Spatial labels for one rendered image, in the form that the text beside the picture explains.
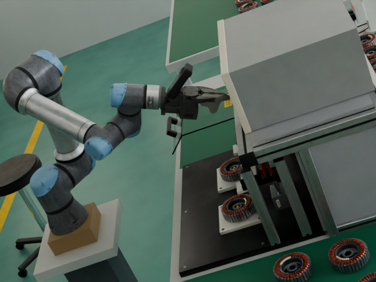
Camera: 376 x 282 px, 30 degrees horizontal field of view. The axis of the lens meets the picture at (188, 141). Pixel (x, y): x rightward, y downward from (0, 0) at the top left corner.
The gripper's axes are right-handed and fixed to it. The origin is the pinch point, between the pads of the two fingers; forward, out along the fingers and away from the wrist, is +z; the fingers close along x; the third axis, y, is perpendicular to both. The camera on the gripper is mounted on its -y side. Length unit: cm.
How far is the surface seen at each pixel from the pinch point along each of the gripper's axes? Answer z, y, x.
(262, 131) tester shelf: 10.2, 3.1, 15.9
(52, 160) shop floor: -103, 179, -245
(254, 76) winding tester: 6.3, -13.2, 14.4
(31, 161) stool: -93, 113, -135
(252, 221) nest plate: 11.5, 39.3, 10.4
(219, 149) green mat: 3, 47, -47
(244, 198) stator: 9.3, 36.2, 2.4
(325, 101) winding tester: 27.3, -6.9, 14.4
